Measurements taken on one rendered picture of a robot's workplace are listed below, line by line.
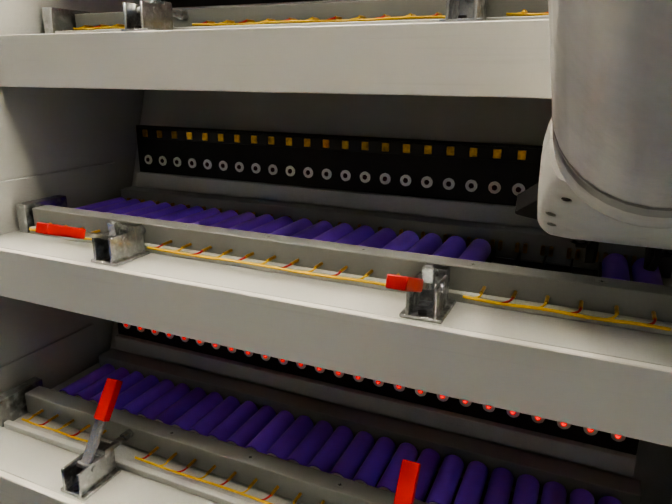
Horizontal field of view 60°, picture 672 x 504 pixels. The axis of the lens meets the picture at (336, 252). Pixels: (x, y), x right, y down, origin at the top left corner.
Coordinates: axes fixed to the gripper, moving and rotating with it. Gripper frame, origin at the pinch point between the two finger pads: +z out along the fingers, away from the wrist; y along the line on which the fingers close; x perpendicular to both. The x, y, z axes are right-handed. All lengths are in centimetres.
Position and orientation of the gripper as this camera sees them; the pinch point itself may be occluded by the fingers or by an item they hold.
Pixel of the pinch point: (623, 238)
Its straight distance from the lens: 43.1
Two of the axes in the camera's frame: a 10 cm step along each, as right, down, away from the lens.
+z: 3.5, 2.5, 9.0
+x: -2.1, 9.6, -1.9
